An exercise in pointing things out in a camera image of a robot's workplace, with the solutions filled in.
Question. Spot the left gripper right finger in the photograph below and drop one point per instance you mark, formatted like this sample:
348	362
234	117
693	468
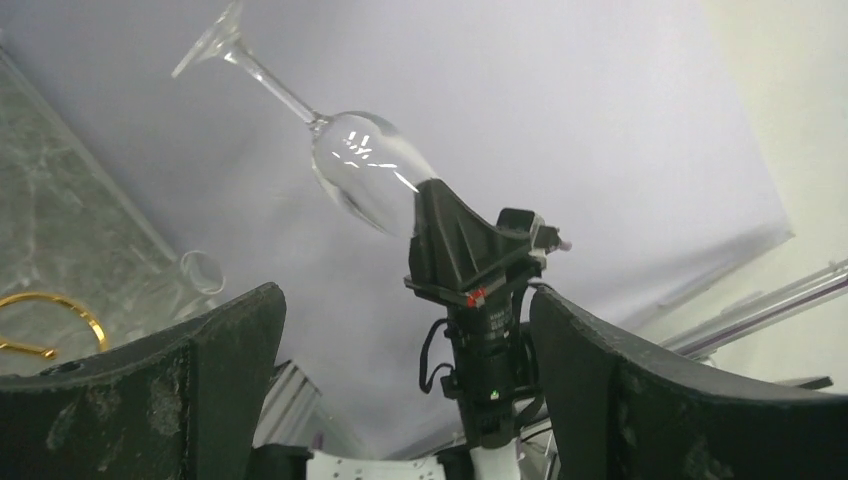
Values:
622	407

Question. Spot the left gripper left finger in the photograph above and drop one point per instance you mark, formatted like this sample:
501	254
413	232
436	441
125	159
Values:
182	403

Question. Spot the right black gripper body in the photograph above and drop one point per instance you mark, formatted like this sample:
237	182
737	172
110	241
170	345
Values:
495	318

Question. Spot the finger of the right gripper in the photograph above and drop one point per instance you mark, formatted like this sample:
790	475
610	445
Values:
458	258

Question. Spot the clear wine glass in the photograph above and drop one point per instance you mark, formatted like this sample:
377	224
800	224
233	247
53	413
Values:
360	159
176	291

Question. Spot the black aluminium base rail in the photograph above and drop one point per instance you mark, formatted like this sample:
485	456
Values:
536	454

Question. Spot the gold wire wine glass rack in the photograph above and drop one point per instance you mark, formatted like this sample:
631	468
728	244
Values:
43	325

